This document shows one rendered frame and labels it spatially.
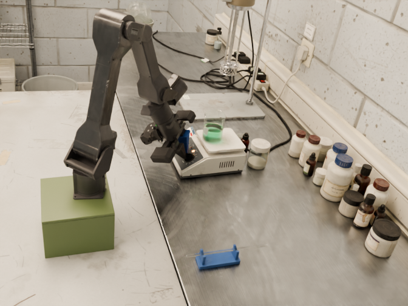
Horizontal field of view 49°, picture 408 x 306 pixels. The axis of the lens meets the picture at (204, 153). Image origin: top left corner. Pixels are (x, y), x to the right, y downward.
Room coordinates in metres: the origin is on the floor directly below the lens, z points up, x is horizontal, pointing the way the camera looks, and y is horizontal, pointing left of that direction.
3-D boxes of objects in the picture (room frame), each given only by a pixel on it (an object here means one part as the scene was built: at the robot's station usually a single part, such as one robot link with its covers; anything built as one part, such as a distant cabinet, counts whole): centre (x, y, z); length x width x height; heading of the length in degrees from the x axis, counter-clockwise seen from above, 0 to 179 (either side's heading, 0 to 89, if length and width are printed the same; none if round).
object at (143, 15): (2.06, 0.39, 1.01); 0.14 x 0.14 x 0.21
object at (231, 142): (1.14, -0.04, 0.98); 0.12 x 0.12 x 0.01; 24
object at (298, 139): (1.26, -0.30, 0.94); 0.05 x 0.05 x 0.09
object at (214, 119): (1.13, -0.02, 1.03); 0.07 x 0.06 x 0.08; 178
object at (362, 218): (0.95, -0.44, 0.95); 0.04 x 0.04 x 0.10
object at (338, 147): (1.16, -0.40, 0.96); 0.06 x 0.06 x 0.11
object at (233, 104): (1.53, -0.03, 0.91); 0.30 x 0.20 x 0.01; 112
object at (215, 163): (1.13, -0.02, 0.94); 0.22 x 0.13 x 0.08; 114
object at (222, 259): (0.73, -0.07, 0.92); 0.10 x 0.03 x 0.04; 112
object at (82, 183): (0.79, 0.24, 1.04); 0.07 x 0.07 x 0.06; 14
